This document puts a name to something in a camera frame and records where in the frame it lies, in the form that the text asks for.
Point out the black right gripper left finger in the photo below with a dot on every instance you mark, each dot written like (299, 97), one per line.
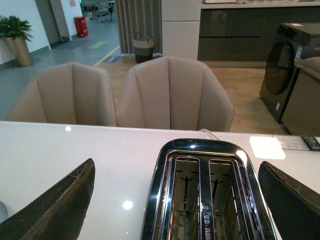
(57, 214)

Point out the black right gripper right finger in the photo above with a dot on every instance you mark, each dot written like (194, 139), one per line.
(295, 207)

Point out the label sticker on table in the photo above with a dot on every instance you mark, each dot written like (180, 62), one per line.
(291, 142)

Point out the chrome and white toaster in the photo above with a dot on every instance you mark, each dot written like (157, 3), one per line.
(205, 189)

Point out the beige chair left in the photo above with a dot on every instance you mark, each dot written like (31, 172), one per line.
(69, 93)

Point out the beige chair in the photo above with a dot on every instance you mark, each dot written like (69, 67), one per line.
(69, 93)
(173, 93)

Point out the beige chair right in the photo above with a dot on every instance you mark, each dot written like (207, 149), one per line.
(173, 93)

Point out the dark grey washing machine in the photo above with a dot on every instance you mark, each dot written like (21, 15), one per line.
(293, 41)

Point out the dark kitchen cabinet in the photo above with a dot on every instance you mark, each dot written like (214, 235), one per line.
(245, 36)

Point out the potted green plant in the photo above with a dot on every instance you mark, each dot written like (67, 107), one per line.
(16, 32)

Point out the woven laundry basket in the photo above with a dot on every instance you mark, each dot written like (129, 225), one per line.
(143, 47)

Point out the red bin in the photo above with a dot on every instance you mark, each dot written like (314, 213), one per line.
(81, 26)

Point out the grey curtain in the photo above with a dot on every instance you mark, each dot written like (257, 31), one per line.
(143, 16)

